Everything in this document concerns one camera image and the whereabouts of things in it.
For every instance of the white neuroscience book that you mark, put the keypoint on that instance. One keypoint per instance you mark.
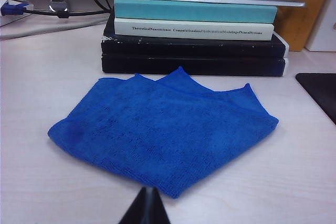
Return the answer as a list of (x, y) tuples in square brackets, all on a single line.
[(120, 28)]

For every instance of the yellow tin box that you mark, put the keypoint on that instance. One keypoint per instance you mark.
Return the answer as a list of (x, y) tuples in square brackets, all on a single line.
[(302, 16)]

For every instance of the blue VGA connector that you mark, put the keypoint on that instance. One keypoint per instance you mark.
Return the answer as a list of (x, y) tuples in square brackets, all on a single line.
[(13, 9)]

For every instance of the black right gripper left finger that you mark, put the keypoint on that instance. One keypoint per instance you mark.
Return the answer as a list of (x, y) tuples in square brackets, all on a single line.
[(140, 211)]

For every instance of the blue microfiber rag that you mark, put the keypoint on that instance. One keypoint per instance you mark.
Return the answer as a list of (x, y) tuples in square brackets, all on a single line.
[(157, 134)]

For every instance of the black mouse pad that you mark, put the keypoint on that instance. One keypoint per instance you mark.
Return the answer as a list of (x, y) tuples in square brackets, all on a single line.
[(320, 90)]

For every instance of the chrome metal clip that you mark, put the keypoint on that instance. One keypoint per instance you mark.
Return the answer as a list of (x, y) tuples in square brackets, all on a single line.
[(59, 7)]

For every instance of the black book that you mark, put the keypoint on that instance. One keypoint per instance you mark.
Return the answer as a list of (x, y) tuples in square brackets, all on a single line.
[(183, 65), (183, 48)]

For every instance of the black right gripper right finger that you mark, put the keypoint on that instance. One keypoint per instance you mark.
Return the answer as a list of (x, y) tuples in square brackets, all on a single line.
[(157, 211)]

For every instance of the teal book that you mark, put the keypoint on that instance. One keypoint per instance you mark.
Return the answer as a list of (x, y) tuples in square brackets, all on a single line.
[(183, 11)]

